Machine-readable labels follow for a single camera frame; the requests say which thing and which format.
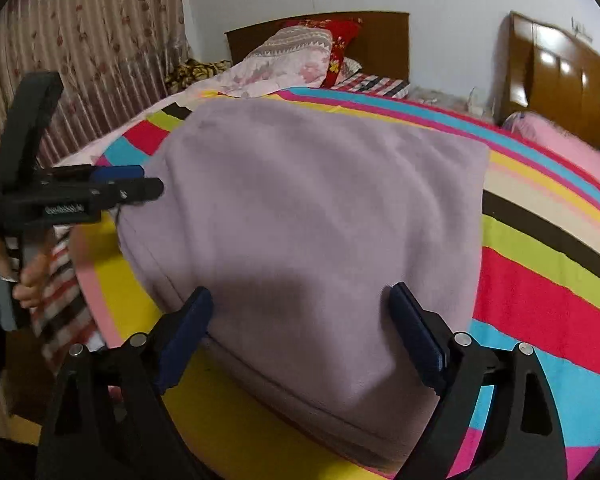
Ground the person's left hand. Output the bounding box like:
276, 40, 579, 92
0, 233, 52, 310

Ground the striped multicolour blanket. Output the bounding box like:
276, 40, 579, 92
29, 84, 600, 480

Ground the striped floral curtain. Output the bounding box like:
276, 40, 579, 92
0, 0, 189, 166

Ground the yellow black patterned cloth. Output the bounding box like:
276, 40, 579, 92
164, 58, 232, 94

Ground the pink bed sheet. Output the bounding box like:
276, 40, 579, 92
503, 112, 600, 184

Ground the pink floral pillow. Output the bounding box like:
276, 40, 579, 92
176, 26, 332, 105

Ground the floral covered nightstand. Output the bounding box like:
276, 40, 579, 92
407, 86, 494, 124

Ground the red floral pillow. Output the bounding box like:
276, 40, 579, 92
283, 18, 363, 88

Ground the glossy brown wooden headboard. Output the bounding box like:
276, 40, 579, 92
496, 12, 600, 148

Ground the red plaid folded cloth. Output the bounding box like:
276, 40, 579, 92
332, 73, 411, 100

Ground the dark brown wooden headboard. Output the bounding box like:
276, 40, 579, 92
225, 11, 410, 81

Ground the white charger cable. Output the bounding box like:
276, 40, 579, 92
464, 86, 487, 116

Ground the wall power socket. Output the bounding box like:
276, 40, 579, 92
571, 18, 593, 44

